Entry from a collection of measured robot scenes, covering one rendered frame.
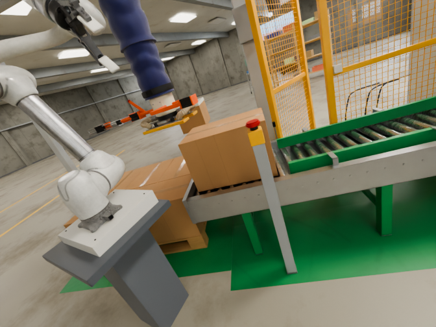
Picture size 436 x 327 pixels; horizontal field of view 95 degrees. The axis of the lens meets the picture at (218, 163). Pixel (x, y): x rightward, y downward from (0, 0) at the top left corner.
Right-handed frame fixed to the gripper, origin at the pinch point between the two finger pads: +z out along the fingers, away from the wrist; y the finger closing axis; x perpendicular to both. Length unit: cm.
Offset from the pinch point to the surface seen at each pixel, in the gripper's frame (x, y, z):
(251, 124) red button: -32, 28, 42
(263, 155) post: -29, 37, 56
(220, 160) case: -29, 79, 37
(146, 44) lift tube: -43, 48, -42
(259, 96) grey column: -138, 128, 12
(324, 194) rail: -51, 63, 100
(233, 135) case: -42, 63, 33
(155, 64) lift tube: -40, 56, -33
